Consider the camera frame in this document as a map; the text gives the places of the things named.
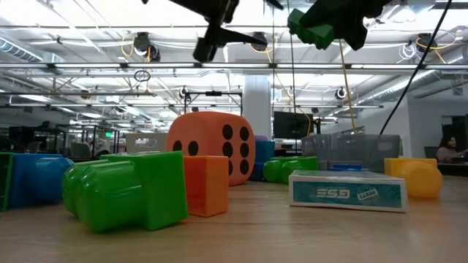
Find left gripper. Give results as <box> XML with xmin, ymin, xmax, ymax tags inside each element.
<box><xmin>171</xmin><ymin>0</ymin><xmax>268</xmax><ymax>63</ymax></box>

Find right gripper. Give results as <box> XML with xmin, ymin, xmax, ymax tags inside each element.
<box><xmin>299</xmin><ymin>0</ymin><xmax>394</xmax><ymax>51</ymax></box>

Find orange foam dice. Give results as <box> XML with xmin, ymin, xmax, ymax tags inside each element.
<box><xmin>166</xmin><ymin>111</ymin><xmax>256</xmax><ymax>187</ymax></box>

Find small blue brick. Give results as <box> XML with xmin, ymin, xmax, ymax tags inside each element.
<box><xmin>328</xmin><ymin>164</ymin><xmax>363</xmax><ymax>172</ymax></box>

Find white building column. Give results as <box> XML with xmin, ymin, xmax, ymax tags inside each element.
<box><xmin>243</xmin><ymin>75</ymin><xmax>273</xmax><ymax>142</ymax></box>

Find black monitor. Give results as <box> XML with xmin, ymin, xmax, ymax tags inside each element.
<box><xmin>273</xmin><ymin>111</ymin><xmax>314</xmax><ymax>140</ymax></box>

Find translucent brown plastic bin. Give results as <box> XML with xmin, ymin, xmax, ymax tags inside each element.
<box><xmin>301</xmin><ymin>133</ymin><xmax>401</xmax><ymax>173</ymax></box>

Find light grey plastic bin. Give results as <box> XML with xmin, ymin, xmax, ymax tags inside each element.
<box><xmin>124</xmin><ymin>133</ymin><xmax>170</xmax><ymax>154</ymax></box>

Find teal plastic bin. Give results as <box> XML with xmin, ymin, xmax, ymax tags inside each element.
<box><xmin>254</xmin><ymin>140</ymin><xmax>276</xmax><ymax>164</ymax></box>

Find plain orange toy block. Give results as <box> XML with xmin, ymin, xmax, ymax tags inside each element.
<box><xmin>182</xmin><ymin>156</ymin><xmax>230</xmax><ymax>219</ymax></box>

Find teal playing card deck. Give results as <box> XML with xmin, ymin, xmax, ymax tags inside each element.
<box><xmin>287</xmin><ymin>169</ymin><xmax>410</xmax><ymax>214</ymax></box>

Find yellow toy block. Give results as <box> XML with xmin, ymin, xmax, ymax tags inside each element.
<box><xmin>383</xmin><ymin>157</ymin><xmax>445</xmax><ymax>200</ymax></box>

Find black office desk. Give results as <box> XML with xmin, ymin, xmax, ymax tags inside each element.
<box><xmin>437</xmin><ymin>162</ymin><xmax>468</xmax><ymax>177</ymax></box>

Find large green toy block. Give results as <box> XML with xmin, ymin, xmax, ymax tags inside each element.
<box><xmin>61</xmin><ymin>151</ymin><xmax>189</xmax><ymax>234</ymax></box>

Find grey office chair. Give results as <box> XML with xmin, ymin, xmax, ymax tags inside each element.
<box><xmin>69</xmin><ymin>142</ymin><xmax>92</xmax><ymax>159</ymax></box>

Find blue toy block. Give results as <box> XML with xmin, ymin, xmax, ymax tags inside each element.
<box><xmin>9</xmin><ymin>153</ymin><xmax>75</xmax><ymax>210</ymax></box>

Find small green toy block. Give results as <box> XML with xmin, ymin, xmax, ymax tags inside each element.
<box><xmin>0</xmin><ymin>152</ymin><xmax>15</xmax><ymax>213</ymax></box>

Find yellow cable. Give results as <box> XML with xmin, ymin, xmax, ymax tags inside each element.
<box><xmin>338</xmin><ymin>39</ymin><xmax>358</xmax><ymax>134</ymax></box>

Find black background rig frame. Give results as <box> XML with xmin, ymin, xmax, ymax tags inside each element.
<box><xmin>182</xmin><ymin>91</ymin><xmax>244</xmax><ymax>121</ymax></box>

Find silver air duct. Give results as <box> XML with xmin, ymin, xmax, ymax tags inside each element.
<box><xmin>0</xmin><ymin>36</ymin><xmax>45</xmax><ymax>64</ymax></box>
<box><xmin>365</xmin><ymin>54</ymin><xmax>468</xmax><ymax>105</ymax></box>

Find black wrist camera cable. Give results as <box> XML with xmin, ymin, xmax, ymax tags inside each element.
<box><xmin>379</xmin><ymin>0</ymin><xmax>450</xmax><ymax>136</ymax></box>

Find long silver ceiling rail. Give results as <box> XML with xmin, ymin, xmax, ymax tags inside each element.
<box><xmin>0</xmin><ymin>61</ymin><xmax>468</xmax><ymax>71</ymax></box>

